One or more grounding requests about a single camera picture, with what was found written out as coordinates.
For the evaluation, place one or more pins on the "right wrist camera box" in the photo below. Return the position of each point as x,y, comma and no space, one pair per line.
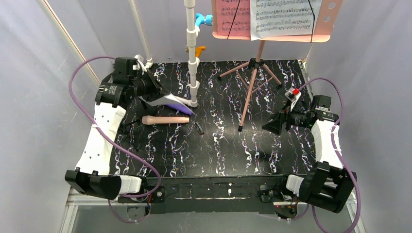
293,95

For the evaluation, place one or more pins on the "black tripod mic stand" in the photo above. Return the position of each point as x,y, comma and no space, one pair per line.
126,131

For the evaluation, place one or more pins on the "white sheet music page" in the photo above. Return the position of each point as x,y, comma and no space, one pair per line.
270,18
164,99

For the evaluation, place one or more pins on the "black round-base mic stand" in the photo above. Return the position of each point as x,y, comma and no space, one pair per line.
148,110

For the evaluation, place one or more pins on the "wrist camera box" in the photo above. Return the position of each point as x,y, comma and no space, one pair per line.
140,65
293,95

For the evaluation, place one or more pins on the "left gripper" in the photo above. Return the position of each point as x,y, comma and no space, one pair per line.
152,89

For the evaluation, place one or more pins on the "pink microphone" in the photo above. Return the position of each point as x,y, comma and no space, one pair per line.
152,120

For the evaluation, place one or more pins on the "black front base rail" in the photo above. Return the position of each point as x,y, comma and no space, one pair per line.
254,193

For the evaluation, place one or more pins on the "pink sheet music page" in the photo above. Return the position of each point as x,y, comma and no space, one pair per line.
232,18

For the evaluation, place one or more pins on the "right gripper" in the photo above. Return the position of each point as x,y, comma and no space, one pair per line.
283,118

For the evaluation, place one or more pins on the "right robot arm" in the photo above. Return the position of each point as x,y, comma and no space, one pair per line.
328,184

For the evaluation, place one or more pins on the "blue clip on pipe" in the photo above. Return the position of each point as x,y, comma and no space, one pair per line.
201,19

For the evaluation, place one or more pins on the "orange clip on pipe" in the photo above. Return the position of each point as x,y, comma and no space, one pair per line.
199,50

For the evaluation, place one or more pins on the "purple microphone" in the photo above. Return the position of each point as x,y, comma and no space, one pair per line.
179,106

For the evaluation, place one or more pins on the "white PVC pipe frame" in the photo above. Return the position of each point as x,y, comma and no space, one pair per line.
154,28

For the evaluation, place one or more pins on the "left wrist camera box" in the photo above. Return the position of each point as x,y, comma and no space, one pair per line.
140,65

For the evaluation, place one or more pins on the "pink music stand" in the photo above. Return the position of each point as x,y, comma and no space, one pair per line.
322,32

